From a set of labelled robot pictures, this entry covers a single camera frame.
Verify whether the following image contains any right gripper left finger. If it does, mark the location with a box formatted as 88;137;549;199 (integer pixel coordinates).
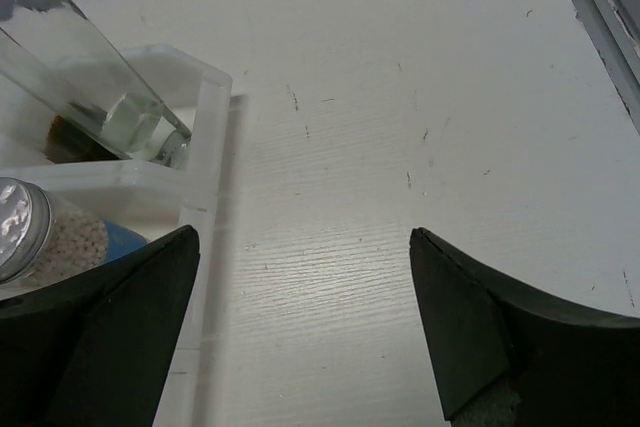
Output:
1;226;200;426

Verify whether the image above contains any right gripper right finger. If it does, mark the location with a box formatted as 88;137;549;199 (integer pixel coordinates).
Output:
410;228;639;426

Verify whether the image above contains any white shaker blue label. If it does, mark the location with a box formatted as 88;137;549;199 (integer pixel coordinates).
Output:
1;177;148;291

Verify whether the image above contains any white plastic organizer tray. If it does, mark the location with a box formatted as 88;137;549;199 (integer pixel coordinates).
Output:
1;44;232;426

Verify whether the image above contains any glass bottle dark sauce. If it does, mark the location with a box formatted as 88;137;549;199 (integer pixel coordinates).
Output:
44;116;118;164

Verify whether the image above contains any aluminium table frame rail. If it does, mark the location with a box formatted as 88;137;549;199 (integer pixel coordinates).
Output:
571;0;639;127

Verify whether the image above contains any glass pourer bottle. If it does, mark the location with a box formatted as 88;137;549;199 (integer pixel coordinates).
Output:
1;0;192;168

